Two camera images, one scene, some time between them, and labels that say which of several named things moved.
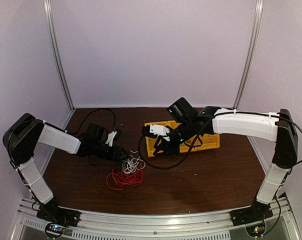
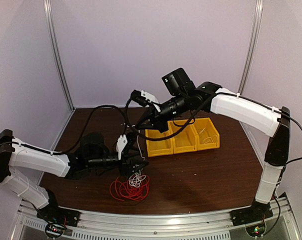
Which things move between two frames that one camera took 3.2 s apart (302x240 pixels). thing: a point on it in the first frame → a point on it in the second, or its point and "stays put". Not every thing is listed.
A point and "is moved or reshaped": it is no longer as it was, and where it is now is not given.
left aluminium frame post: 47,14 stays put
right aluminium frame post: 257,16 stays put
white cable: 130,165 is moved or reshaped
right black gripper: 170,150 → 157,122
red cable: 120,179 is moved or reshaped
